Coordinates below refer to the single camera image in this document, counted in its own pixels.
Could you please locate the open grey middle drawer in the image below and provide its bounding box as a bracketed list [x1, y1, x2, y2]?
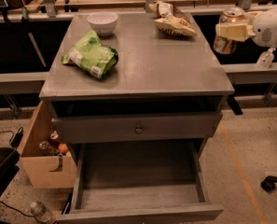
[58, 140, 223, 224]

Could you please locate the yellow brown chip bag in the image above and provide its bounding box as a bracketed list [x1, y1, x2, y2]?
[149, 1, 197, 36]

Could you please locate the grey drawer cabinet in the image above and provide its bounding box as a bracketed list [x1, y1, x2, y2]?
[40, 13, 234, 151]

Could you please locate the green chip bag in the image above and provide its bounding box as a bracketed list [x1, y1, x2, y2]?
[61, 30, 118, 79]

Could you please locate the black power adapter with cable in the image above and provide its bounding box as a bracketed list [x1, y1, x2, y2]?
[0, 127, 23, 148]

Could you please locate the clear sanitizer pump bottle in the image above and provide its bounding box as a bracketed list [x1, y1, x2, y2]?
[256, 48, 275, 69]

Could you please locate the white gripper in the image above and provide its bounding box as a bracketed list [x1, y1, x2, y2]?
[215, 8, 277, 48]

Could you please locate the red white can in crate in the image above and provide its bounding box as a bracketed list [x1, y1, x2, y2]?
[49, 131, 61, 146]

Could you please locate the black chair base leg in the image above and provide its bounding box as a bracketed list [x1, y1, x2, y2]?
[260, 175, 277, 192]

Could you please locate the orange fruit in crate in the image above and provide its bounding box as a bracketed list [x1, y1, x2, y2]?
[58, 143, 69, 155]

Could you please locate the white bowl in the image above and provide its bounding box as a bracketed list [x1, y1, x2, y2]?
[87, 11, 118, 36]

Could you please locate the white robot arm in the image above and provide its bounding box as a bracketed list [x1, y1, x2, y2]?
[215, 7, 277, 48]

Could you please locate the wooden crate on floor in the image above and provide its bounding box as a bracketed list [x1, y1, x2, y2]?
[18, 102, 77, 189]

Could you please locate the grey top drawer with knob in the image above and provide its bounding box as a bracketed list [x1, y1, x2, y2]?
[52, 112, 222, 144]

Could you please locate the clear bottle in crate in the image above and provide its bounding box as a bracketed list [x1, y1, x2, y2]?
[38, 141, 56, 156]

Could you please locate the black chair seat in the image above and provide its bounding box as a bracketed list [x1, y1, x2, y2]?
[0, 147, 20, 197]

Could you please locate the clear plastic water bottle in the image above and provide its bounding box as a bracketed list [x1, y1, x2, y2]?
[30, 202, 53, 224]

